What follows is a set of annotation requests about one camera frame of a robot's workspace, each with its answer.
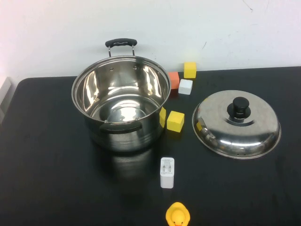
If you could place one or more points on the yellow rubber duck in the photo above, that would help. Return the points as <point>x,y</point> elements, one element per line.
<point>177,215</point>

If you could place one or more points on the stainless steel lid black knob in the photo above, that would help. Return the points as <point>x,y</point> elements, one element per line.
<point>235,137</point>

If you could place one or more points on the yellow foam cube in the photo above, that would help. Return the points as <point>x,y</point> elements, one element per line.
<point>175,121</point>
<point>190,70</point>

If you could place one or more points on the white foam cube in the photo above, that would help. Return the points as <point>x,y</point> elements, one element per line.
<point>185,87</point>

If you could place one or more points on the orange foam cube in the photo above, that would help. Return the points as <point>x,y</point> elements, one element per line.
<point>174,78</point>

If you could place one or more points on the white plug charger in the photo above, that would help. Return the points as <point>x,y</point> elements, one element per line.
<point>167,174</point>

